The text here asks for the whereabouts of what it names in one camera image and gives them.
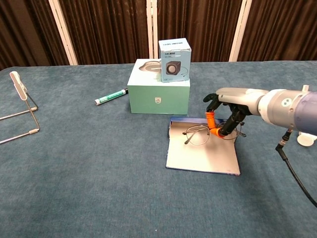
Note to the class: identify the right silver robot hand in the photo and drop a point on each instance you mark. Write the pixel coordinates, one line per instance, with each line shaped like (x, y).
(235, 99)

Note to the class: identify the thin-framed eyeglasses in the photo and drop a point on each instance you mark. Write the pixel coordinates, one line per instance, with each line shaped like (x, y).
(195, 135)

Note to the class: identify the blue glasses case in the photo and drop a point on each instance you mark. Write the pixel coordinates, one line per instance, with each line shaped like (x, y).
(198, 156)

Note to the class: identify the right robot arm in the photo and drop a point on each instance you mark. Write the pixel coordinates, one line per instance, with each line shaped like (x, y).
(284, 106)

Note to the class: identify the light blue speaker box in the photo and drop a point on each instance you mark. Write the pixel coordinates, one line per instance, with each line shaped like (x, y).
(173, 64)

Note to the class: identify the teal Philips cardboard box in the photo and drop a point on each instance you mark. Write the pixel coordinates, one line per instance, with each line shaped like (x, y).
(158, 99)

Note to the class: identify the blue white toothpaste tube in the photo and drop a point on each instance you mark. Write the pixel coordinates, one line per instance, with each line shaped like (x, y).
(305, 141)

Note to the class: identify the dark brown curtain panel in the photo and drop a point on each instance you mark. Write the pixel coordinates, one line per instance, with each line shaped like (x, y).
(282, 29)
(106, 29)
(198, 24)
(24, 29)

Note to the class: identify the green white marker pen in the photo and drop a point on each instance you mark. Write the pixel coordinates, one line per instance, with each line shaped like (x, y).
(111, 96)

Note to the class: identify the blue felt table cover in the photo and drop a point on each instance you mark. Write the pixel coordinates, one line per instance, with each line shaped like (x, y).
(74, 173)

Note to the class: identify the white partition frame post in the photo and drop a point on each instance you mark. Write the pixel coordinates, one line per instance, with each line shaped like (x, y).
(150, 24)
(63, 29)
(239, 32)

